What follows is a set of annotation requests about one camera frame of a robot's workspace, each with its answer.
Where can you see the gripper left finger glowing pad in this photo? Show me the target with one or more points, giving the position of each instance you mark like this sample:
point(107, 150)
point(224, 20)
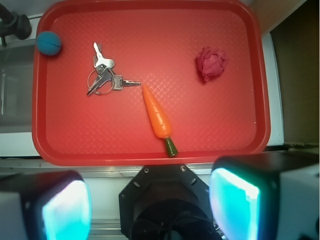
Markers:
point(45, 206)

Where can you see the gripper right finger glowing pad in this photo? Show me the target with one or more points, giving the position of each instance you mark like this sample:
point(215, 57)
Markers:
point(273, 195)

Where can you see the red paper ball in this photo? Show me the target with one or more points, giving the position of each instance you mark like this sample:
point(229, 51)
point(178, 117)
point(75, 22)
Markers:
point(211, 63)

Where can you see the orange toy carrot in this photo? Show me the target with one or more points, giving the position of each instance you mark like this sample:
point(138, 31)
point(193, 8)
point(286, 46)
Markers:
point(159, 121)

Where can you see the silver key bunch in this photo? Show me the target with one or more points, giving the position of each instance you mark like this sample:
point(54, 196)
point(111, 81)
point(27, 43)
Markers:
point(105, 74)

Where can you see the red plastic tray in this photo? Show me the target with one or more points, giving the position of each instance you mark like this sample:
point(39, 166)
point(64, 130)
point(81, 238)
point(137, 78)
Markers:
point(154, 42)

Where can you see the blue foam ball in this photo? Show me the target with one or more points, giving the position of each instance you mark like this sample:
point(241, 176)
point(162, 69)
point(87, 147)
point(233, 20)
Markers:
point(48, 43)

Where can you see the black clamp knob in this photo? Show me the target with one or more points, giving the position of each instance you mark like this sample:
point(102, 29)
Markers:
point(13, 24)

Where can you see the white table frame rail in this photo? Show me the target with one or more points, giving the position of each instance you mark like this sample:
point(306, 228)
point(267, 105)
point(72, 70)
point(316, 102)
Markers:
point(277, 136)

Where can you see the black octagonal mount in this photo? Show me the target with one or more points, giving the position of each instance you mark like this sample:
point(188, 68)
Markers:
point(166, 202)

